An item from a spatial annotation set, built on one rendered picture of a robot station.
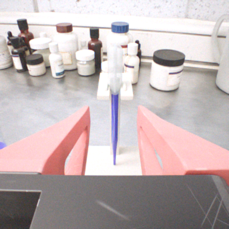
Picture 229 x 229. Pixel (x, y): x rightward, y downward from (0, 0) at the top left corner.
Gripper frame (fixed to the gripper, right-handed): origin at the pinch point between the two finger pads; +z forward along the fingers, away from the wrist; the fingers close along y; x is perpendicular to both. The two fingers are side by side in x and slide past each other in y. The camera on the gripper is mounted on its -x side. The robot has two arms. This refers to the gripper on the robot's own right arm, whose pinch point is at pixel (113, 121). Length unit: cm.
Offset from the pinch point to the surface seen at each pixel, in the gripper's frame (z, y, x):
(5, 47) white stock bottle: 40, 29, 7
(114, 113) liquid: 6.1, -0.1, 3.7
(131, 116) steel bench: 18.2, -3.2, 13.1
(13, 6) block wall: 57, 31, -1
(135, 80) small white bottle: 30.2, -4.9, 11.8
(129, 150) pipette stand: 9.2, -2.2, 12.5
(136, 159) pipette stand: 7.7, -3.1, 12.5
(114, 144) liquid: 6.2, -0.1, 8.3
